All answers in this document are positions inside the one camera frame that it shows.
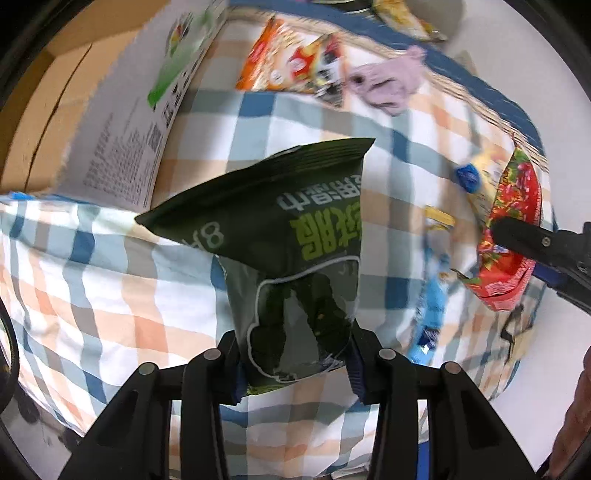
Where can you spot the dark green snack bag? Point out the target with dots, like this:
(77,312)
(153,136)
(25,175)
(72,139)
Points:
(287,233)

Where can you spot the brown cardboard box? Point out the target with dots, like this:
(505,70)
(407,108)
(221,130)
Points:
(91,115)

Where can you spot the yellow printed snack bag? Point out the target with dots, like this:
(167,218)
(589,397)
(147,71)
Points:
(398,16)

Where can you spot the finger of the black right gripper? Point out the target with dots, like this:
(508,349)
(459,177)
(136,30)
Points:
(562,250)
(565,287)

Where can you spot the blue ice cream cone wrapper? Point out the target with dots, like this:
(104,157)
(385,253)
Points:
(433,298)

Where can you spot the red noodle packet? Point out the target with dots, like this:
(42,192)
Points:
(506,199)

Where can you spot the yellow tissue pack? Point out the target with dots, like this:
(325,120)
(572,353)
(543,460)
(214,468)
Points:
(479,178)

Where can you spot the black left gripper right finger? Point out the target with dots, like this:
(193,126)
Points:
(468,439)

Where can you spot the purple soft cloth toy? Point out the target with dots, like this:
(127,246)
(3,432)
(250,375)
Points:
(389,85)

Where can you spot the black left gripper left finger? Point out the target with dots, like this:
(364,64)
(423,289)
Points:
(130,438)

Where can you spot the orange snack bag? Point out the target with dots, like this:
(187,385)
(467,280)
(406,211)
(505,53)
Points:
(280,61)

